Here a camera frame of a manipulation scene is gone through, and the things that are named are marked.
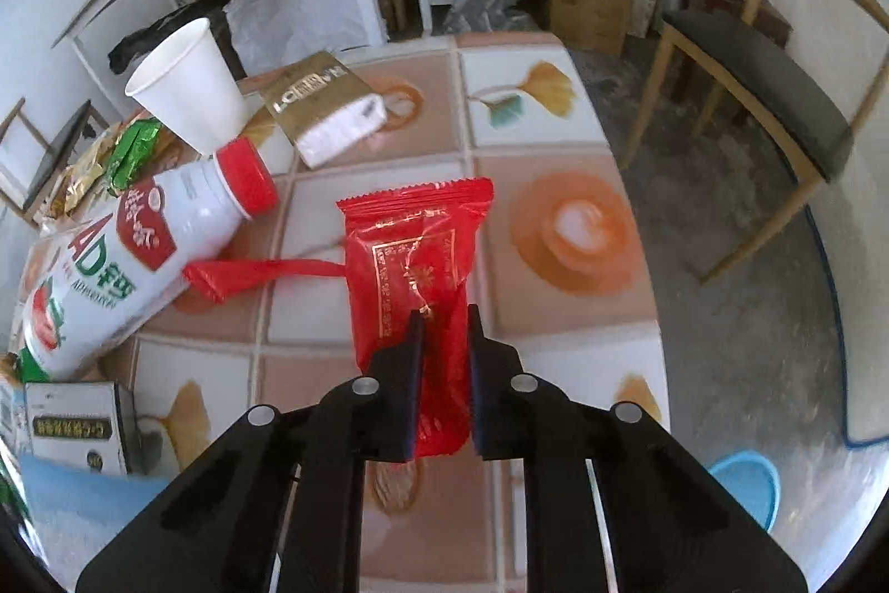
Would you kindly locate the white milk bottle red cap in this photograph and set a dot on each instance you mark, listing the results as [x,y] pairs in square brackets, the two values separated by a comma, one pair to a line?
[139,259]

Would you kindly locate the white board blue edge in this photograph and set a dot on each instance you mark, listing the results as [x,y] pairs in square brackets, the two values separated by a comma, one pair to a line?
[854,218]

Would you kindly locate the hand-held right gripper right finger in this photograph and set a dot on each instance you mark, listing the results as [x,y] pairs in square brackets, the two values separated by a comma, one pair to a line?
[486,384]

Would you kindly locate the black bag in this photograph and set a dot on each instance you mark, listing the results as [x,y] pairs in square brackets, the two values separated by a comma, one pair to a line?
[139,44]

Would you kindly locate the wooden chair dark seat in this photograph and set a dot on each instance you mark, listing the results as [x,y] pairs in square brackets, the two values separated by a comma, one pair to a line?
[764,86]
[55,148]

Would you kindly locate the light blue cloth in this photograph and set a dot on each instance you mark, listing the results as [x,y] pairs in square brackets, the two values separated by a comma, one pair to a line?
[83,509]

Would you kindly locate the gold and white carton box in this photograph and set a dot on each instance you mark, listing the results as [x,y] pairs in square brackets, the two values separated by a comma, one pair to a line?
[326,107]

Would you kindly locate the small green packet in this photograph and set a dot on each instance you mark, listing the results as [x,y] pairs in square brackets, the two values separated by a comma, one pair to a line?
[135,152]

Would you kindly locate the blue plastic basket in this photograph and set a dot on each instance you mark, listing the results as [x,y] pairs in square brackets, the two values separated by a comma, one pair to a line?
[746,489]

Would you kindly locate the red wrapper strip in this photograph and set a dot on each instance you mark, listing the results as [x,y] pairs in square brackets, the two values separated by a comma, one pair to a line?
[257,275]

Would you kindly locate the tile patterned tablecloth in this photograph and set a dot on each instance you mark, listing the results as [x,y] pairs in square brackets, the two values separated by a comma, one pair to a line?
[555,162]

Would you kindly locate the white paper cup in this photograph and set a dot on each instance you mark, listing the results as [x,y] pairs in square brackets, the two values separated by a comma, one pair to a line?
[194,86]

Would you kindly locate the small grey box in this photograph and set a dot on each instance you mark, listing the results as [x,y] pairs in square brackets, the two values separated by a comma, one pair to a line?
[76,426]

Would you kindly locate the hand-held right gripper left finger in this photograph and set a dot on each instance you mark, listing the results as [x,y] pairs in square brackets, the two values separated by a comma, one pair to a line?
[410,371]

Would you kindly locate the red snack packet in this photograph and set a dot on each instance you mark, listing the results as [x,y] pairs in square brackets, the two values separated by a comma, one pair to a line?
[410,245]

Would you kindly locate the cardboard box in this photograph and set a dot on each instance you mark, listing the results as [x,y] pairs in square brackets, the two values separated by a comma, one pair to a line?
[590,13]

